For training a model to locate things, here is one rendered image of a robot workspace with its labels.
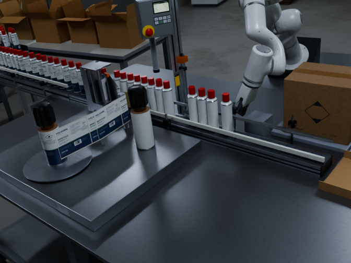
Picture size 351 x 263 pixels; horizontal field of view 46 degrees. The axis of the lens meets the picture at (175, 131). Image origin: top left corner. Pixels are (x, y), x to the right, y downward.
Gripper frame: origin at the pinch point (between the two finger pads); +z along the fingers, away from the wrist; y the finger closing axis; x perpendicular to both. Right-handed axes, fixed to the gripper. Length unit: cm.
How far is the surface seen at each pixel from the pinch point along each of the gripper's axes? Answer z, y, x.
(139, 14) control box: -18, 0, -65
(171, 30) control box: -12, -11, -54
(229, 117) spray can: 5.9, 1.2, -4.5
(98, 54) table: 91, -81, -178
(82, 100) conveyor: 53, 5, -100
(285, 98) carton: -5.1, -18.0, 10.9
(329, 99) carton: -14.2, -19.4, 28.2
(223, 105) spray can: 0.7, 2.4, -8.3
